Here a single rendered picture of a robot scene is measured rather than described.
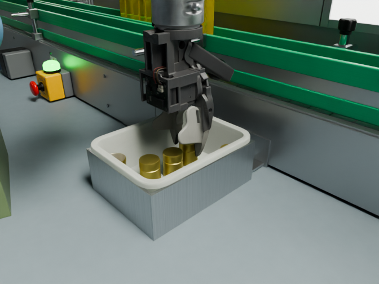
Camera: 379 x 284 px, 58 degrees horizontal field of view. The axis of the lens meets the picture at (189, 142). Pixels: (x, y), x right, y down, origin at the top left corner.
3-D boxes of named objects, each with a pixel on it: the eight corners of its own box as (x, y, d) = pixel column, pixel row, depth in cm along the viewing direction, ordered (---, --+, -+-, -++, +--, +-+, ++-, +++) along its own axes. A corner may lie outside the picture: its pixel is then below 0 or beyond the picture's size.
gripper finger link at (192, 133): (176, 165, 56) (166, 111, 53) (202, 152, 59) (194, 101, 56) (188, 169, 53) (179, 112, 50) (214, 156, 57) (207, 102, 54)
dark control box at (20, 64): (36, 75, 114) (30, 50, 110) (11, 80, 109) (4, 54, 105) (27, 70, 119) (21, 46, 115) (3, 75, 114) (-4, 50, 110)
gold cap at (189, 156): (187, 169, 60) (187, 147, 58) (174, 161, 62) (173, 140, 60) (202, 162, 62) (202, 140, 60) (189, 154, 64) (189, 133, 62)
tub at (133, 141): (253, 177, 60) (258, 133, 56) (153, 240, 47) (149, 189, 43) (186, 143, 71) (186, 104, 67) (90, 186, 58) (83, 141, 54)
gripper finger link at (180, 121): (145, 143, 61) (149, 99, 55) (171, 133, 64) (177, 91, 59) (155, 152, 59) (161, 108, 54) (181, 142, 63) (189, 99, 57)
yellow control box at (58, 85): (74, 97, 96) (70, 71, 93) (48, 103, 92) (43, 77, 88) (63, 91, 101) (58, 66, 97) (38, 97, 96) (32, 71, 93)
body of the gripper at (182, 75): (140, 104, 55) (134, 26, 49) (180, 92, 60) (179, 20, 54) (170, 119, 50) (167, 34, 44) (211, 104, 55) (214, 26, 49)
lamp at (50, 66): (64, 71, 93) (61, 60, 91) (47, 75, 90) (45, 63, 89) (56, 68, 96) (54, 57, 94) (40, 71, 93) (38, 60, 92)
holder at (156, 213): (269, 168, 64) (274, 131, 60) (153, 241, 47) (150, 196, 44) (204, 137, 75) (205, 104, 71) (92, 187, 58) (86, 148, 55)
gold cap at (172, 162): (172, 181, 56) (172, 159, 54) (158, 173, 59) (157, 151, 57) (188, 173, 59) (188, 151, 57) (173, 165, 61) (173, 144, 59)
